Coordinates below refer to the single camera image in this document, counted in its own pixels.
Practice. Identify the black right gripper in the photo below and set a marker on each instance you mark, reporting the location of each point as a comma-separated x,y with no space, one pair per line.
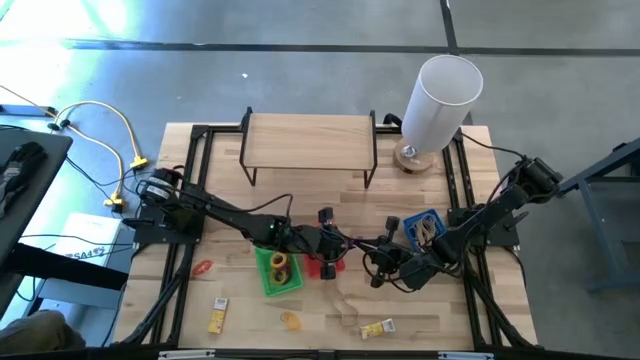
405,265

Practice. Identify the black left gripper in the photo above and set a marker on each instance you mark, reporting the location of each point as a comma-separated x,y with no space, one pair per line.
320,242

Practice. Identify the blue plastic basket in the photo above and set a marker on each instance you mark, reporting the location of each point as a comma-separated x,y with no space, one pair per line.
410,222

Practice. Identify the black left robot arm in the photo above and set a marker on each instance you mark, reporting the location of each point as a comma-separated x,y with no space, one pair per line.
225,212

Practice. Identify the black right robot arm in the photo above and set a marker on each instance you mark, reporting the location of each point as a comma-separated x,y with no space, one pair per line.
495,210

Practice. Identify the black side desk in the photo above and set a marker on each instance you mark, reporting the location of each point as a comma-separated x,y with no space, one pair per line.
45,170

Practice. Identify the red plastic basket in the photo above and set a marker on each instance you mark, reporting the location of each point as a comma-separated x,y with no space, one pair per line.
312,270

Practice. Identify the green plastic basket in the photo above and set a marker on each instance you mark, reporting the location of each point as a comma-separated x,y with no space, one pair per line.
262,285

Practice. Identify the yellow crayon box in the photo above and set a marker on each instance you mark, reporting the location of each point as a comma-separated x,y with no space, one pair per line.
217,322
375,330

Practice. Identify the crumpled clear plastic wrap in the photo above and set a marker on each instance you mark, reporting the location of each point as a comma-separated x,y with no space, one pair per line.
409,150

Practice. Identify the wooden shelf riser black legs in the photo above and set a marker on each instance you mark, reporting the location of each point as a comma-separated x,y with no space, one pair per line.
307,140

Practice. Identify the red spiral wrist coil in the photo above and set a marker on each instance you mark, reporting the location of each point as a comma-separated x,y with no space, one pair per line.
196,271

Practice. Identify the white shade table lamp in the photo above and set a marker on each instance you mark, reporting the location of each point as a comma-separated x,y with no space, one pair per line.
440,100

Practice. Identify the blue-grey metal cart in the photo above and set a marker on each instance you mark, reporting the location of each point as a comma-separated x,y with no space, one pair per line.
590,240

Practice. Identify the white cardboard box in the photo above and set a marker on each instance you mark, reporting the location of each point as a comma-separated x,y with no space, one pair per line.
85,230

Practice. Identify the person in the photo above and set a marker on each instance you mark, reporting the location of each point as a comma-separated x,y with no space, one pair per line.
40,330

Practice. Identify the black glove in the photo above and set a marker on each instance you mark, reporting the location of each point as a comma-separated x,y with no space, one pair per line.
20,160

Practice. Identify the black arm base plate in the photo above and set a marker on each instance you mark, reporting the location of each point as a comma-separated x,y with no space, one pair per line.
150,232
505,235

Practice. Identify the white bracket strip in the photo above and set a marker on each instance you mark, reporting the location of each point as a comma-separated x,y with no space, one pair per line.
465,356
185,355

